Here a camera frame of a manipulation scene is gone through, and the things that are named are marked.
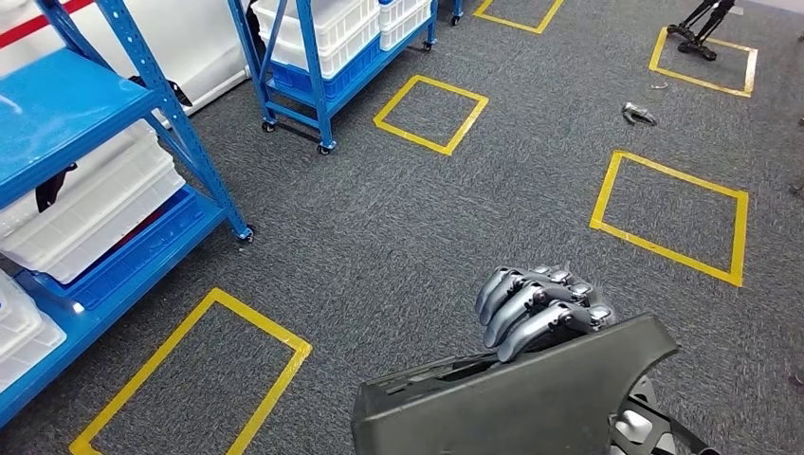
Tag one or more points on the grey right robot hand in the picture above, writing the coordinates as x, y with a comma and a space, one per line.
540, 301

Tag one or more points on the black plastic frame part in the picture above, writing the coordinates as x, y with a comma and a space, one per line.
521, 402

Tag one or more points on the blue metal shelf rack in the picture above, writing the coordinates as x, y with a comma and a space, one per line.
314, 94
63, 107

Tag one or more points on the yellow floor tape square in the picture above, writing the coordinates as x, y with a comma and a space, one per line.
264, 321
697, 82
685, 178
502, 22

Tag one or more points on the small silver metal object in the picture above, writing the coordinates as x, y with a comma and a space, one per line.
634, 113

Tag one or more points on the tiny grey scrap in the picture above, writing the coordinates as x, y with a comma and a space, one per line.
659, 86

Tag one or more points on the blue plastic crate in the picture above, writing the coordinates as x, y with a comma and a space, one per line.
138, 264
352, 78

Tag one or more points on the black tripod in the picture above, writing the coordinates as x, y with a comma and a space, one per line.
697, 47

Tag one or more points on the black ribbed block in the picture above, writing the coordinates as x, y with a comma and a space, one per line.
176, 94

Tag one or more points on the white car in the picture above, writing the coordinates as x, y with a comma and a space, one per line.
188, 38

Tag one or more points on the red barrier belt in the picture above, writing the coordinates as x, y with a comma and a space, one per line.
31, 25

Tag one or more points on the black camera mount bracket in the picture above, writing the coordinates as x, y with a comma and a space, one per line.
685, 433

